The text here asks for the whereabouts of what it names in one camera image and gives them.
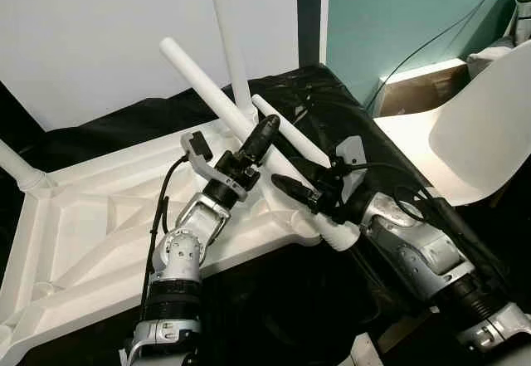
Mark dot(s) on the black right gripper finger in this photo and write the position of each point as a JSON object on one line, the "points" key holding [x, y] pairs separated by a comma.
{"points": [[294, 192]]}

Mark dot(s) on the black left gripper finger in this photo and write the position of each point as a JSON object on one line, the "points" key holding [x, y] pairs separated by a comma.
{"points": [[261, 138]]}

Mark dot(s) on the white plastic table leg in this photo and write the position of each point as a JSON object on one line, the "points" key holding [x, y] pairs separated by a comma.
{"points": [[231, 42], [21, 167], [286, 129], [199, 71]]}

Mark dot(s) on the white plastic table top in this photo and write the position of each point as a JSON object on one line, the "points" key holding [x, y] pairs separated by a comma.
{"points": [[99, 225]]}

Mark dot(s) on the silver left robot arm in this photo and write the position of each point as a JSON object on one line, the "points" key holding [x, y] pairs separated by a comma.
{"points": [[182, 250]]}

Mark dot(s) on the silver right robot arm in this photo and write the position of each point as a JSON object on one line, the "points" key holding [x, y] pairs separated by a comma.
{"points": [[431, 258]]}

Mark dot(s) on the black plastic sheet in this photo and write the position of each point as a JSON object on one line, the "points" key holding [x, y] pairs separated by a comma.
{"points": [[315, 92]]}

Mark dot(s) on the brown cardboard box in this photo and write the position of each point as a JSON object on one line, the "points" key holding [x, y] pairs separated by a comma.
{"points": [[415, 92]]}

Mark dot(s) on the white plastic chair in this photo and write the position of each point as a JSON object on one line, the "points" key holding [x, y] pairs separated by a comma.
{"points": [[481, 125]]}

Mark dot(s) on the grey cushion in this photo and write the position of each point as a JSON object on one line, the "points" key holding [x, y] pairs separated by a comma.
{"points": [[491, 56]]}

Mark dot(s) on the silver grey standing robot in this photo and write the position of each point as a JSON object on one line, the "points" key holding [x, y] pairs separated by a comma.
{"points": [[523, 9]]}

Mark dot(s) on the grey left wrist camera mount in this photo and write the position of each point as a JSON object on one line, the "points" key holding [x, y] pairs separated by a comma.
{"points": [[203, 154]]}

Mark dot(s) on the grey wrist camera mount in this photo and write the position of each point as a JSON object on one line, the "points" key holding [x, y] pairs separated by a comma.
{"points": [[203, 154], [352, 158]]}

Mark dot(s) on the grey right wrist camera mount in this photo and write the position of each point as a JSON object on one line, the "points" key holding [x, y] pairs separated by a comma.
{"points": [[352, 158]]}

